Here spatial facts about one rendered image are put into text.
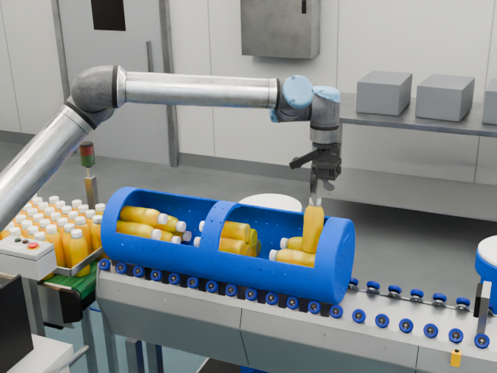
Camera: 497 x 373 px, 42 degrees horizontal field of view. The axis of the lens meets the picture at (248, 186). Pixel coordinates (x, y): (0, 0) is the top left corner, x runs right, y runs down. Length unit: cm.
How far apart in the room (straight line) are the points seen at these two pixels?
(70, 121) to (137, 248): 63
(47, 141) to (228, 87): 53
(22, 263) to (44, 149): 63
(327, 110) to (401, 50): 331
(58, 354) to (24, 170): 51
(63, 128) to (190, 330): 93
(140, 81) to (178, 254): 71
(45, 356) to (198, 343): 80
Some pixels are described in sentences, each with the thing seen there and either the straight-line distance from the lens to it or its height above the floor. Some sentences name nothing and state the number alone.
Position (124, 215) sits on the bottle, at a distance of 245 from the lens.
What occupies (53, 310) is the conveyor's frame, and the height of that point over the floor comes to 80.
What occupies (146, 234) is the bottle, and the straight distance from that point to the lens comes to 237.
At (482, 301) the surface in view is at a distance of 210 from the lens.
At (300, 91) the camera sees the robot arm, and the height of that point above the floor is 171.
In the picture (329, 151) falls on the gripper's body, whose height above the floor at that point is 148.
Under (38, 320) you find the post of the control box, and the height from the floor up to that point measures 79.
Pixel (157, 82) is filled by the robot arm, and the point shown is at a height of 175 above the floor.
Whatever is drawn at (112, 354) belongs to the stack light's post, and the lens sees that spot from 343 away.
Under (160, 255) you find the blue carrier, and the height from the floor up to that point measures 107.
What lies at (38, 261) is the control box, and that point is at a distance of 237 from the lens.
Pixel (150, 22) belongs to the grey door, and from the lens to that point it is 599.
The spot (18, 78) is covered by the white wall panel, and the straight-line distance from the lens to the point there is 714.
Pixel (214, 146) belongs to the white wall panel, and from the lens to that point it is 600.
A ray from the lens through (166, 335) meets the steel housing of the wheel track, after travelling 254.
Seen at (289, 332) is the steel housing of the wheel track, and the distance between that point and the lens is 223.
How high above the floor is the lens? 213
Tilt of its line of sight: 22 degrees down
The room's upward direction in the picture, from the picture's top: 1 degrees counter-clockwise
